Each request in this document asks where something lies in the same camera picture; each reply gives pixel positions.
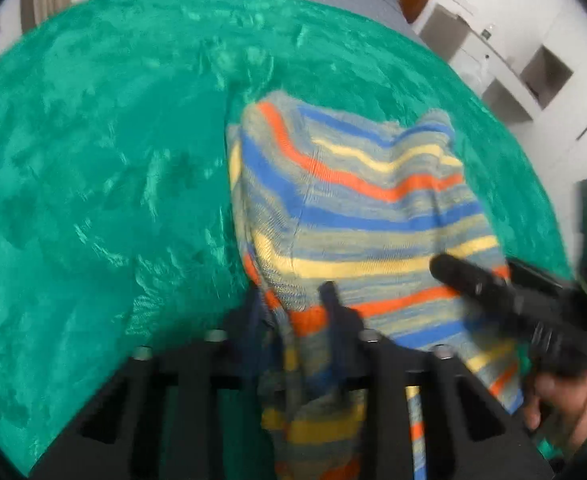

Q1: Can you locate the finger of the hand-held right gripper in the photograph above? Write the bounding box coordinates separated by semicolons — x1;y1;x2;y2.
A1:
430;253;520;312
505;258;575;297

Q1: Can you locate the person's right hand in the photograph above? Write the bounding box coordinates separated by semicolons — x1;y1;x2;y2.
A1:
521;365;587;457

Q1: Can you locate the white wardrobe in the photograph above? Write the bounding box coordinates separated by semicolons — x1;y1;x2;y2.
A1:
498;0;587;196

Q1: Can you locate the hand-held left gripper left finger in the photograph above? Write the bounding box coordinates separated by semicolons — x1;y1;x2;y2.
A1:
28;290;285;480

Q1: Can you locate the green floral bedspread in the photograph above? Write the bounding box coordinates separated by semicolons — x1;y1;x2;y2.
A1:
0;0;575;477

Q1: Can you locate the white cabinet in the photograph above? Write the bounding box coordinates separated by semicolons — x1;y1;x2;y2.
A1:
418;2;575;124

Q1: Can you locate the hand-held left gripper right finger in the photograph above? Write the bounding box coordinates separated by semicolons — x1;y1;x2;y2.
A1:
321;281;555;480

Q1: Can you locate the striped knit sweater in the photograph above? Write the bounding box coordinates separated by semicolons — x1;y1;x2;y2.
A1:
226;90;525;480

